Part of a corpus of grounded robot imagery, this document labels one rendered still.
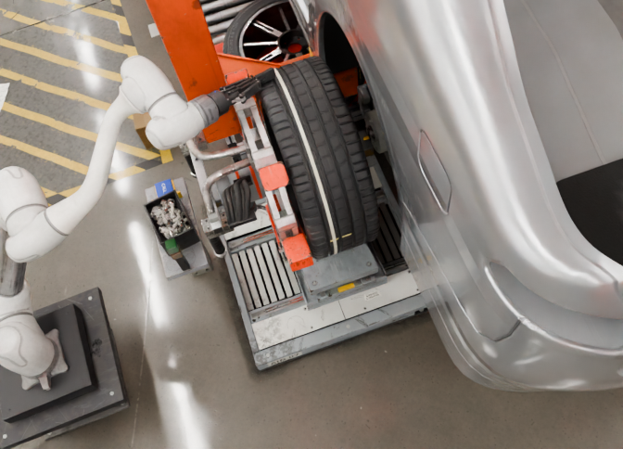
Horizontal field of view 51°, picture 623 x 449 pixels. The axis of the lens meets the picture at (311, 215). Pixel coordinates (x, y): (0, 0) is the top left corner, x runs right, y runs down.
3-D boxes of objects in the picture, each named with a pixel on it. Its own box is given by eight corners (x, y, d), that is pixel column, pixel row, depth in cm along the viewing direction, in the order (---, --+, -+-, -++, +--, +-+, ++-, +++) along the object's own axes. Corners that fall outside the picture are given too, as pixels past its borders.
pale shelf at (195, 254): (209, 266, 257) (208, 263, 255) (168, 281, 256) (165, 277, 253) (184, 180, 278) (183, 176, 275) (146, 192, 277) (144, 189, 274)
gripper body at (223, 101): (209, 113, 201) (233, 100, 204) (222, 121, 195) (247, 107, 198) (200, 92, 196) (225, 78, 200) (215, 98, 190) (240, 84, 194)
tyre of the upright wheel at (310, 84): (367, 245, 255) (394, 229, 190) (311, 264, 254) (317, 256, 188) (311, 89, 262) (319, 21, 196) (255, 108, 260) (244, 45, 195)
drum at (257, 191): (286, 198, 227) (280, 176, 214) (227, 218, 225) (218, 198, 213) (274, 166, 234) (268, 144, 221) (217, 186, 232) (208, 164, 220)
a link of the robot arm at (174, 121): (209, 121, 188) (182, 85, 189) (163, 147, 182) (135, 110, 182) (203, 136, 198) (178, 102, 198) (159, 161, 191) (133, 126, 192)
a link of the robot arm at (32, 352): (21, 385, 242) (-11, 372, 222) (6, 344, 250) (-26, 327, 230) (61, 363, 244) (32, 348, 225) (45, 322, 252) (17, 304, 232)
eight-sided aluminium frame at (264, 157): (310, 272, 235) (290, 196, 187) (292, 277, 234) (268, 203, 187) (266, 154, 261) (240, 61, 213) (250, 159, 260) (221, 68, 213)
